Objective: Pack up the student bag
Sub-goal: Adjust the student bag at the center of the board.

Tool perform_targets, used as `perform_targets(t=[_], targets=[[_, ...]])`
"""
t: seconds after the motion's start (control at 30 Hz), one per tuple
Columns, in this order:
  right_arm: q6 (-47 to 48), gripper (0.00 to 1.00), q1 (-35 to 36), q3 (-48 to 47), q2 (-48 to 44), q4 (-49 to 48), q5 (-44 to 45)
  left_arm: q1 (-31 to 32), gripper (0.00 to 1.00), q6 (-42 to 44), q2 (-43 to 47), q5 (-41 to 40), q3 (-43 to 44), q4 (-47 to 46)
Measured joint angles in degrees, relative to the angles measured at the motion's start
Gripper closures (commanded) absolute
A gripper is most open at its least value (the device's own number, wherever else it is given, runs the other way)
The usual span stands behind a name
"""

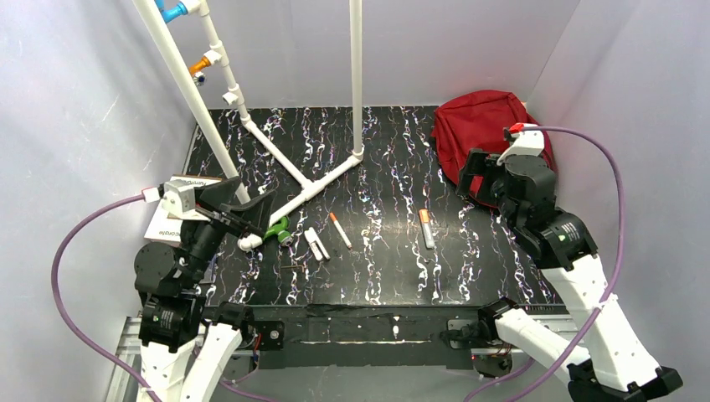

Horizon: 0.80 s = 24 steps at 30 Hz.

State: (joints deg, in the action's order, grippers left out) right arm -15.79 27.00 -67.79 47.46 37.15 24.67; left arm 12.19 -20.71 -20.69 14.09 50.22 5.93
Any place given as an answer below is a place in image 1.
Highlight white Decorate book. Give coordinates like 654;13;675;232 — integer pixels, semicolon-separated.
144;175;221;247

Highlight red student backpack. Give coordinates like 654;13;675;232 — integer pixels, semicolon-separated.
430;90;538;184

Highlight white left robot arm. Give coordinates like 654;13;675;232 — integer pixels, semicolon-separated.
134;178;275;401

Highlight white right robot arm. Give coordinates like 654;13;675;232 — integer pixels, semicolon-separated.
457;149;683;401

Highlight green pipe clamp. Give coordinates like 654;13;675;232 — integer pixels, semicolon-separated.
263;216;293;247

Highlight orange capped grey marker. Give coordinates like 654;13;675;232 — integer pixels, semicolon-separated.
419;209;435;250

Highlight orange tipped white pen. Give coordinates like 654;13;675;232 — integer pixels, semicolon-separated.
329;212;352;250

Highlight orange pipe fitting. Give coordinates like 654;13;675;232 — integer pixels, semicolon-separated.
188;56;212;76

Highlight blue pipe fitting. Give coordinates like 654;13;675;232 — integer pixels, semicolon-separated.
154;0;189;24

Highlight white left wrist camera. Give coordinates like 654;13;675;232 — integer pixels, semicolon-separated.
159;180;197;220

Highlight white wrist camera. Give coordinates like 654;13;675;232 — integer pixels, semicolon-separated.
496;123;545;166
159;180;197;220

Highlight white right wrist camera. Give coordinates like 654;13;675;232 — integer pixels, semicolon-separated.
496;123;545;166

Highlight white PVC pipe frame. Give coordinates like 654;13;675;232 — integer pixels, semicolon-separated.
131;0;366;252

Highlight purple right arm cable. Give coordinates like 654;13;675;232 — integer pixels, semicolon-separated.
463;125;627;402

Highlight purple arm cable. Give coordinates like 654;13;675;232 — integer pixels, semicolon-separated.
50;187;279;402
463;125;627;402

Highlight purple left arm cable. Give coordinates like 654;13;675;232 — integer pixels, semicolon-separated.
50;187;279;402

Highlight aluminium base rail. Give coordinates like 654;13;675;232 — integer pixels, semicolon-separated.
105;313;589;402

